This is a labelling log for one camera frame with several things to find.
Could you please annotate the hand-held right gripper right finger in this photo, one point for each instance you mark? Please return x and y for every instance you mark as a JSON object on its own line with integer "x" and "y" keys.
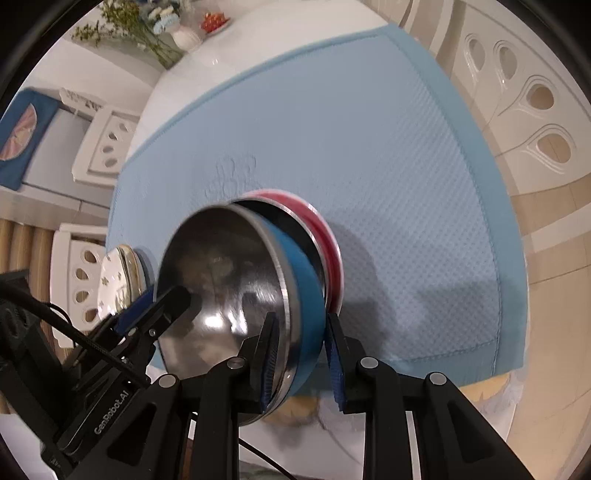
{"x": 334, "y": 369}

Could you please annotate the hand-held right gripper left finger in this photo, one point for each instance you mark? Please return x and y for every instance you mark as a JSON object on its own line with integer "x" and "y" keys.
{"x": 270, "y": 360}

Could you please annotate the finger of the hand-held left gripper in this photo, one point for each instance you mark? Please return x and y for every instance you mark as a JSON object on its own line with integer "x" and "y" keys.
{"x": 134, "y": 311}
{"x": 173, "y": 300}

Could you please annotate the large floral white plate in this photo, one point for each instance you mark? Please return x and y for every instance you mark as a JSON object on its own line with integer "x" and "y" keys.
{"x": 136, "y": 272}

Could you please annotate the small floral white plate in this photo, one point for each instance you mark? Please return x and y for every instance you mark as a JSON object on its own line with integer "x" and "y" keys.
{"x": 111, "y": 277}

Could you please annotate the blue steel bowl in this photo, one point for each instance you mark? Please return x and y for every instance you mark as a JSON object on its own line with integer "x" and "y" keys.
{"x": 221, "y": 286}

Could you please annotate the red steel bowl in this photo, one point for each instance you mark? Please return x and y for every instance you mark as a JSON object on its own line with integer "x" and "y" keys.
{"x": 330, "y": 249}

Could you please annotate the white chair with cutouts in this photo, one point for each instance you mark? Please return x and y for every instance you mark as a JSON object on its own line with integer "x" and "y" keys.
{"x": 489, "y": 106}
{"x": 64, "y": 277}
{"x": 92, "y": 166}

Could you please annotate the beige ribbed panel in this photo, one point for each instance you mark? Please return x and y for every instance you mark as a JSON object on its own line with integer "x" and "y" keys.
{"x": 23, "y": 244}

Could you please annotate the light blue textured mat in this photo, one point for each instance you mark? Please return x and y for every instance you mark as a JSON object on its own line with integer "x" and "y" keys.
{"x": 369, "y": 161}

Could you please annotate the white lace cover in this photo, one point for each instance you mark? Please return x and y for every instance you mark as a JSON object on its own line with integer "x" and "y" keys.
{"x": 83, "y": 99}

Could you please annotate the glass vase with green stems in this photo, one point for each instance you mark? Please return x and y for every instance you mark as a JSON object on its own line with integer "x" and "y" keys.
{"x": 161, "y": 53}

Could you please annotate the white ribbed vase with flowers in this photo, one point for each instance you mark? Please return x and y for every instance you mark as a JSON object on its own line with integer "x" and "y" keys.
{"x": 187, "y": 39}

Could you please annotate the red lidded teacup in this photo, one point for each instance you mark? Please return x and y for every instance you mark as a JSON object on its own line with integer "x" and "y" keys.
{"x": 214, "y": 21}

